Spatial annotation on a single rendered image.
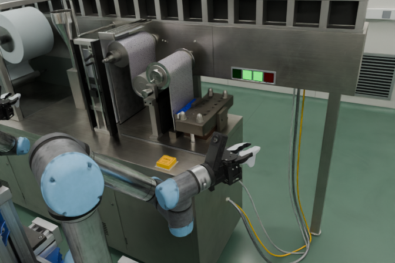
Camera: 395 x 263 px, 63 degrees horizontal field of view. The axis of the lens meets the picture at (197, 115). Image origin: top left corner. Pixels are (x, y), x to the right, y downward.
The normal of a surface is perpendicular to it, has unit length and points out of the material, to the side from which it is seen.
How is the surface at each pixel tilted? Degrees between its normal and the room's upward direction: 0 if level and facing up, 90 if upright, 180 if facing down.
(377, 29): 90
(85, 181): 82
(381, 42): 90
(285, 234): 0
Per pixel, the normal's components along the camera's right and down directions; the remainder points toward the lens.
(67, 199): 0.59, 0.22
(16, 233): 0.88, 0.17
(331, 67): -0.47, 0.43
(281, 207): -0.06, -0.89
